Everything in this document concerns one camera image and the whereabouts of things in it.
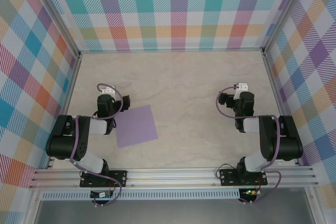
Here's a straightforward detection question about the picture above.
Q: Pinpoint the grey metal base panel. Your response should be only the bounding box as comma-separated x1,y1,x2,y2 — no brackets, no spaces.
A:
34,199,316,224

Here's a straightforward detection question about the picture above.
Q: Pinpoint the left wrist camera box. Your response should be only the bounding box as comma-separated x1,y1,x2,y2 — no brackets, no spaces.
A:
101,85,117,95

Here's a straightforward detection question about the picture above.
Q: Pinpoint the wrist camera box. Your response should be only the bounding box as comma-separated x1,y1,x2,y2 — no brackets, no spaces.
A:
101,85,117,95
234,82,249,101

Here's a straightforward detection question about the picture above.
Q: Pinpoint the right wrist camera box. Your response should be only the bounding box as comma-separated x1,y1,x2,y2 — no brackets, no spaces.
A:
234,82,249,101

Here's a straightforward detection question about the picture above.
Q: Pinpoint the aluminium frame bar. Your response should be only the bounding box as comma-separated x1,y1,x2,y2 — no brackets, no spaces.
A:
262,50,302,166
46,52,82,170
78,47,265,53

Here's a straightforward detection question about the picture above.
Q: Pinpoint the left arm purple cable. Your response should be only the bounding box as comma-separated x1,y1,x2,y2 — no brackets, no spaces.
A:
68,83,124,207

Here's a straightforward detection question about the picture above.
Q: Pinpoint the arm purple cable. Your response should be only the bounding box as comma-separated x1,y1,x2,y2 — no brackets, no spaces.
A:
68,83,124,207
215,84,282,205

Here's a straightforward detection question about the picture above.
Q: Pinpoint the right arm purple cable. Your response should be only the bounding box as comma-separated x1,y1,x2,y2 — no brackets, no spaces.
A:
215,84,282,205

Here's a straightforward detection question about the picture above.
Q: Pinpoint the thin black wire loop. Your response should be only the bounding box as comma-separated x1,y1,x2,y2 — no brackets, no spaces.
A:
215,166,237,180

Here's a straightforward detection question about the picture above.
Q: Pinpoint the long aluminium mounting rail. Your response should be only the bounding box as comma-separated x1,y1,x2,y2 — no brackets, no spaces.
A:
28,165,320,190

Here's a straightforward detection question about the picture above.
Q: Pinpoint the perforated grey cable duct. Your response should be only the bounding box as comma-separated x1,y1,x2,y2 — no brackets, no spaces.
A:
39,188,241,200

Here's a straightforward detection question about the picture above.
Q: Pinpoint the aluminium frame post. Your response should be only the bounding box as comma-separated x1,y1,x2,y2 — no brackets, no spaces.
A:
261,0,315,56
30,0,81,58

